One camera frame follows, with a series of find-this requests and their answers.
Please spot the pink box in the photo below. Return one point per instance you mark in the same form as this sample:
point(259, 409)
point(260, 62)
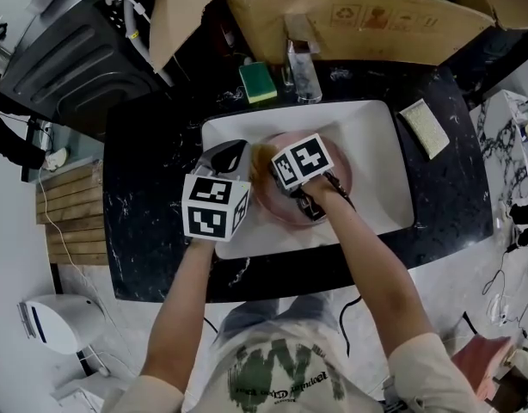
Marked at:
point(481, 364)

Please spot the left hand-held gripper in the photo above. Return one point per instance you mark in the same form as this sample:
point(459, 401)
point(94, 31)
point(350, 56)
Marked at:
point(214, 207)

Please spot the white scrub pad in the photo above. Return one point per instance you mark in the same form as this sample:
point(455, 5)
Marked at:
point(425, 129)

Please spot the white marble cabinet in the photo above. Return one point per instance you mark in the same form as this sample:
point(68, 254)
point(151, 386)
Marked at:
point(500, 153)

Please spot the white rectangular sink basin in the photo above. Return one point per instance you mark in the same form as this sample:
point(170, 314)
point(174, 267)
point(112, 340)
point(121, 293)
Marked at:
point(371, 144)

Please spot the black appliance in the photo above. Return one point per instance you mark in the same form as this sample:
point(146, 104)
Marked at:
point(75, 67)

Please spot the wooden slat mat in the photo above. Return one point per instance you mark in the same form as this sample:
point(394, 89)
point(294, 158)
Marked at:
point(72, 213)

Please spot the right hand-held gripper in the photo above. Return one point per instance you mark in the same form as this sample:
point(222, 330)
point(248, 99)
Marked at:
point(305, 159)

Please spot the person's grey trousers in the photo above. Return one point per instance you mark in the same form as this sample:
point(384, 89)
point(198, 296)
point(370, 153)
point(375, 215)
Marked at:
point(268, 316)

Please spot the green and yellow sponge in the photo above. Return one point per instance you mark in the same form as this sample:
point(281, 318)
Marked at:
point(257, 82)

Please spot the white rounded appliance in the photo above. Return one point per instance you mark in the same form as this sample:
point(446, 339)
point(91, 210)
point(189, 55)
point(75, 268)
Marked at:
point(64, 323)

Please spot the brown sponge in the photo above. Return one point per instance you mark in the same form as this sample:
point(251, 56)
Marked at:
point(260, 164)

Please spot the person's cream printed shirt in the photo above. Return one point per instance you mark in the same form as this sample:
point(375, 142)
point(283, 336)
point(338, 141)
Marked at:
point(290, 381)

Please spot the large cardboard box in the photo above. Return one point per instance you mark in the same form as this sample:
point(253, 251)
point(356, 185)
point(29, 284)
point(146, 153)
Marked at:
point(354, 28)

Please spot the person's left forearm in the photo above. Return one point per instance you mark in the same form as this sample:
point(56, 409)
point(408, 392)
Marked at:
point(178, 312)

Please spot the person's right forearm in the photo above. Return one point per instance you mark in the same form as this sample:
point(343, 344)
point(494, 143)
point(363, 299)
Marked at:
point(376, 273)

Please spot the pink plate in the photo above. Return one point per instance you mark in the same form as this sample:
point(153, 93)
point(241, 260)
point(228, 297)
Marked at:
point(341, 174)

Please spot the chrome faucet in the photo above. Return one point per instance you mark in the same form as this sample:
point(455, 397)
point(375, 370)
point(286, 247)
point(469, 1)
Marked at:
point(305, 69)

